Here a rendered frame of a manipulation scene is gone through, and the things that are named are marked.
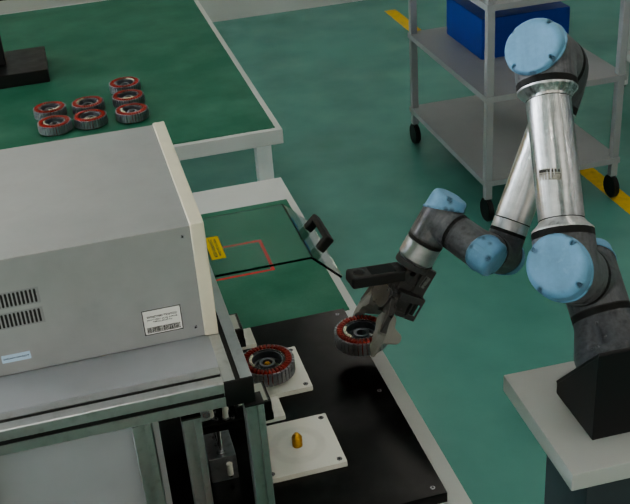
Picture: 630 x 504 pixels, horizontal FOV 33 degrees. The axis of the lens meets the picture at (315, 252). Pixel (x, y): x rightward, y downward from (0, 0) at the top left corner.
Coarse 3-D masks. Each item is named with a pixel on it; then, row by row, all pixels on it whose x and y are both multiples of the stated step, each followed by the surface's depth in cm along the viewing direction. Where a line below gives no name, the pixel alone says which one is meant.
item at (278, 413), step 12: (264, 384) 189; (264, 396) 186; (276, 396) 193; (240, 408) 184; (276, 408) 189; (216, 420) 185; (228, 420) 185; (240, 420) 185; (276, 420) 188; (204, 432) 184; (216, 432) 186; (216, 444) 190
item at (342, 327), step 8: (344, 320) 219; (352, 320) 219; (360, 320) 219; (368, 320) 219; (336, 328) 217; (344, 328) 216; (352, 328) 219; (360, 328) 218; (368, 328) 219; (336, 336) 215; (344, 336) 214; (352, 336) 218; (360, 336) 215; (368, 336) 216; (336, 344) 216; (344, 344) 213; (352, 344) 212; (360, 344) 212; (368, 344) 212; (384, 344) 214; (344, 352) 214; (352, 352) 213; (360, 352) 212; (368, 352) 213
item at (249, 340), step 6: (234, 318) 209; (234, 324) 207; (240, 324) 207; (240, 330) 206; (246, 330) 212; (240, 336) 206; (246, 336) 210; (252, 336) 210; (240, 342) 206; (246, 342) 209; (252, 342) 208; (246, 348) 208
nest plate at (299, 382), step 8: (296, 352) 222; (296, 360) 219; (296, 368) 217; (304, 368) 216; (296, 376) 214; (304, 376) 214; (280, 384) 212; (288, 384) 212; (296, 384) 212; (304, 384) 212; (272, 392) 210; (280, 392) 210; (288, 392) 210; (296, 392) 211
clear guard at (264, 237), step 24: (216, 216) 217; (240, 216) 216; (264, 216) 215; (288, 216) 215; (240, 240) 207; (264, 240) 206; (288, 240) 206; (312, 240) 211; (216, 264) 199; (240, 264) 199; (264, 264) 198
